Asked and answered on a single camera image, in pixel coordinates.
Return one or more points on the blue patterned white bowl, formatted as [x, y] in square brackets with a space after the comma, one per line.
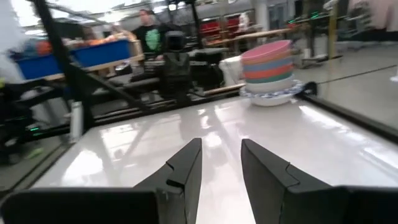
[245, 95]
[270, 101]
[295, 85]

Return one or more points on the red storage bin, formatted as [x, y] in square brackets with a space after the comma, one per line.
[210, 28]
[232, 25]

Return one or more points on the orange bowl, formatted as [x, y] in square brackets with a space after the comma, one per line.
[267, 59]

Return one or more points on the blue storage bin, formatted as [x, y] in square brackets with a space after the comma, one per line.
[37, 67]
[99, 53]

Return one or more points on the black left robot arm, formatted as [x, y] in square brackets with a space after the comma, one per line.
[175, 74]

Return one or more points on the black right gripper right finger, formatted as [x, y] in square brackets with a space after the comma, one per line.
[267, 180]

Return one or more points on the white bag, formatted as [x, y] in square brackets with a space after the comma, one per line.
[231, 70]

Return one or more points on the white bottle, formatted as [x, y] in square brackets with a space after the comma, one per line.
[76, 121]

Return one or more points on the black clamp knob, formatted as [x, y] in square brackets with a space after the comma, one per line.
[311, 88]

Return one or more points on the long wooden table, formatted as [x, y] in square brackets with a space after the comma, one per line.
[264, 33]

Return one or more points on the pale hanging curtain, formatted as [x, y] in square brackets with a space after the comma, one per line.
[379, 12]

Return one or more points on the red bowl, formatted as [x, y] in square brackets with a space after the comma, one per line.
[267, 73]

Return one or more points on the beige bowl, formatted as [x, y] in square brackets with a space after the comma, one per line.
[270, 87]

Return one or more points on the pink bowl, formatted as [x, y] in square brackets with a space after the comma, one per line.
[264, 49]

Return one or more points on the teal bowl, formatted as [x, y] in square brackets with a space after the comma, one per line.
[270, 80]

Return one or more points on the person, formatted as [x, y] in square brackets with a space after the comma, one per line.
[152, 39]

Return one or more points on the yellow post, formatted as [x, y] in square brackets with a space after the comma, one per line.
[332, 31]

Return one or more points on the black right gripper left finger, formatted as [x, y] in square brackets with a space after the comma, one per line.
[183, 174]

